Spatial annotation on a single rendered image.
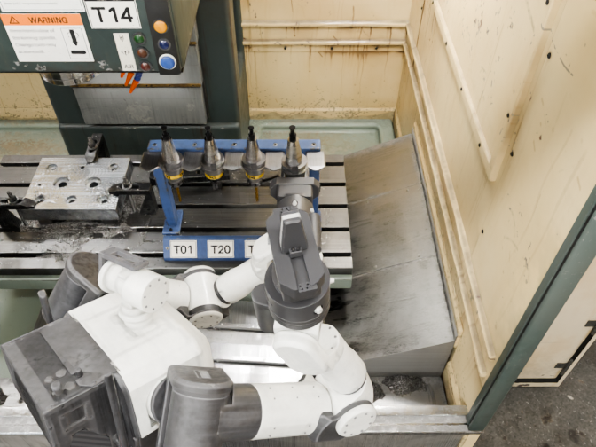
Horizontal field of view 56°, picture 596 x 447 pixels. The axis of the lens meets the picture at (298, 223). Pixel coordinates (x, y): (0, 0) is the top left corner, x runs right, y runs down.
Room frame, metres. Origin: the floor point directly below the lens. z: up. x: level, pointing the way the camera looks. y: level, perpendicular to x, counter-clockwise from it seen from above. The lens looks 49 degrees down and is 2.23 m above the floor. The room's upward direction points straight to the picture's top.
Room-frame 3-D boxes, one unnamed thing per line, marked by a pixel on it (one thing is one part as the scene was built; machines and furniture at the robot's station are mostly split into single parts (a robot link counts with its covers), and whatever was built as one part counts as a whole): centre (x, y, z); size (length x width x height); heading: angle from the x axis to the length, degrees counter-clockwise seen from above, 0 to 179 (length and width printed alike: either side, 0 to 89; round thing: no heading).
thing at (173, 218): (1.17, 0.39, 1.05); 0.10 x 0.05 x 0.30; 0
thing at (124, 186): (1.23, 0.52, 0.97); 0.13 x 0.03 x 0.15; 90
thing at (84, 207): (1.27, 0.69, 0.97); 0.29 x 0.23 x 0.05; 90
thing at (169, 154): (1.12, 0.34, 1.26); 0.04 x 0.04 x 0.07
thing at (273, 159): (1.12, 0.06, 1.21); 0.07 x 0.05 x 0.01; 0
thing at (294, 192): (0.92, 0.01, 1.26); 0.13 x 0.12 x 0.10; 90
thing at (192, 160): (1.12, 0.28, 1.21); 0.07 x 0.05 x 0.01; 0
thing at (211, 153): (1.12, 0.23, 1.26); 0.04 x 0.04 x 0.07
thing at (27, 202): (1.17, 0.86, 0.97); 0.13 x 0.03 x 0.15; 90
